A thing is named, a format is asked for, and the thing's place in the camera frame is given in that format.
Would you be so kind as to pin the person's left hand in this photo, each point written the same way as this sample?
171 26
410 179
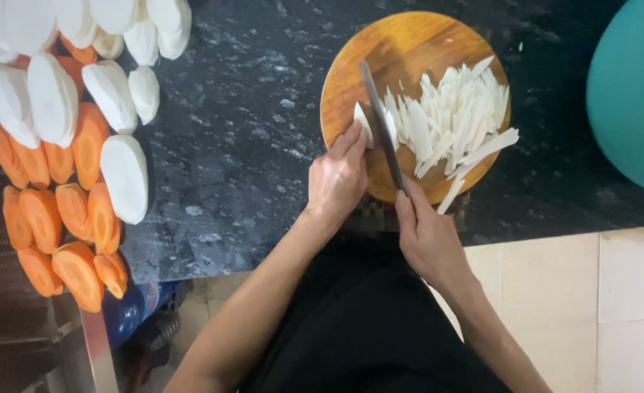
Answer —
335 180

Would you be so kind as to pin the person's right hand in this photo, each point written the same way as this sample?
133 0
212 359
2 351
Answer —
428 240

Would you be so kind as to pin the person's left fingers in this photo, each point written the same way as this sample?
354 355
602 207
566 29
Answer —
350 142

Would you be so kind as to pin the white radish slice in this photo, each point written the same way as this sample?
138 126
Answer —
366 126

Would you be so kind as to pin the kitchen knife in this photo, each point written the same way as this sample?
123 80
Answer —
382 131

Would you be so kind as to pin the round wooden cutting board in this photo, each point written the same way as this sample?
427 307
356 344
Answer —
403 76

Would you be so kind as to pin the pile of white radish strips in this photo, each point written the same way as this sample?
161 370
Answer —
453 117

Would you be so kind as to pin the person's black clothing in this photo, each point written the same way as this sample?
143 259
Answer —
365 327

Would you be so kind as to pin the blue plastic bottle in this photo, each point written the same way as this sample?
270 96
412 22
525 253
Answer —
128 311

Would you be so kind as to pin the teal plastic basin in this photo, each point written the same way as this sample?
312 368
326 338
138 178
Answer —
630 93

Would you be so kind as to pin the heap of orange carrot slabs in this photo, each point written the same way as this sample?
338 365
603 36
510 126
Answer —
65 218

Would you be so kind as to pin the heap of white radish slabs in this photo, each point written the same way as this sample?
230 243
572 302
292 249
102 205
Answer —
54 71

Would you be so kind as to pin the metal tray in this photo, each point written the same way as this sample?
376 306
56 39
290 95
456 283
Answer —
21 338

